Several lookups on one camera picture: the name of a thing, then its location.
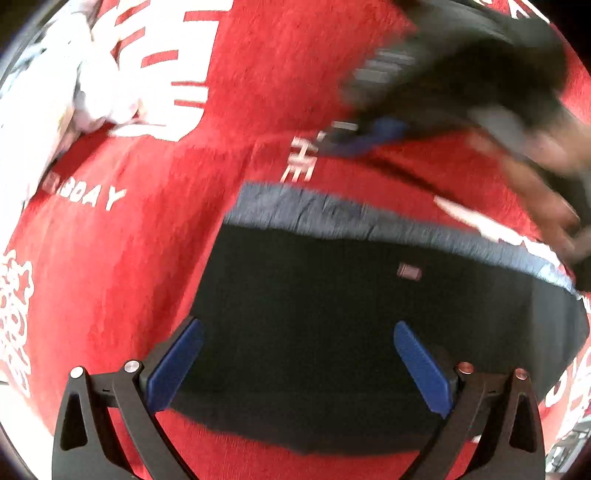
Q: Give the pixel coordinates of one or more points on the crumpled white grey quilt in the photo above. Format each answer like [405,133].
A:
[60,81]

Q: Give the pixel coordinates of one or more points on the red wedding print blanket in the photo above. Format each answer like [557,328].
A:
[106,253]

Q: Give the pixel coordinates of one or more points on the person's right hand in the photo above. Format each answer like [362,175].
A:
[563,148]

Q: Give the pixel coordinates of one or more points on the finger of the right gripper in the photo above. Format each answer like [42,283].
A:
[351,139]

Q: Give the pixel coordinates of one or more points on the black pants grey patterned band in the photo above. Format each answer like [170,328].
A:
[299,300]

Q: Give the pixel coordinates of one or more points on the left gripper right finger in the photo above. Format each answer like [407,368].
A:
[511,445]

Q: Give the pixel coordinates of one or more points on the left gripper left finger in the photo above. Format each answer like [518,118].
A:
[86,445]

